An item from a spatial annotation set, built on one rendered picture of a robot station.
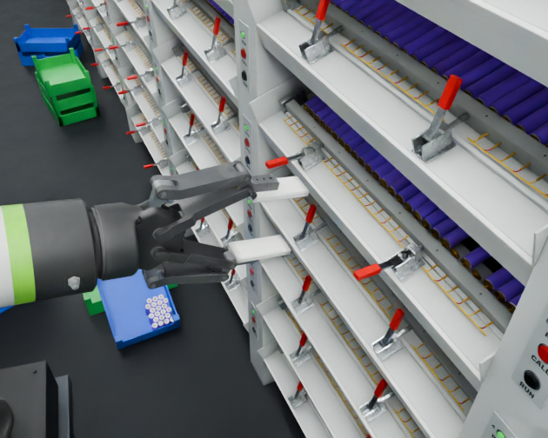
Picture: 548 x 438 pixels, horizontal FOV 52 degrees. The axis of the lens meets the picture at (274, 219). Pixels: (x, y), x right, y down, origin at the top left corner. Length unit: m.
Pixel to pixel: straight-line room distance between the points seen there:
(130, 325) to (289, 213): 0.87
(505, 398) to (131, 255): 0.42
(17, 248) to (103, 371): 1.29
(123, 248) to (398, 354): 0.51
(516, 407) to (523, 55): 0.36
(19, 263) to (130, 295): 1.36
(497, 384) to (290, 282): 0.66
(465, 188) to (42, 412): 0.98
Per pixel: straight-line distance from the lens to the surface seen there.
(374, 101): 0.73
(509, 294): 0.72
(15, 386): 1.35
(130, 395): 1.72
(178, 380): 1.72
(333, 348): 1.13
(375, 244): 0.80
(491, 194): 0.60
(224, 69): 1.23
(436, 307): 0.73
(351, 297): 0.96
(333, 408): 1.27
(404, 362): 0.90
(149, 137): 2.42
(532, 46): 0.50
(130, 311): 1.85
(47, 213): 0.54
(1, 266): 0.52
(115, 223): 0.54
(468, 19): 0.55
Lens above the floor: 1.43
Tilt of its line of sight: 41 degrees down
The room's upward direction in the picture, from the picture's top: straight up
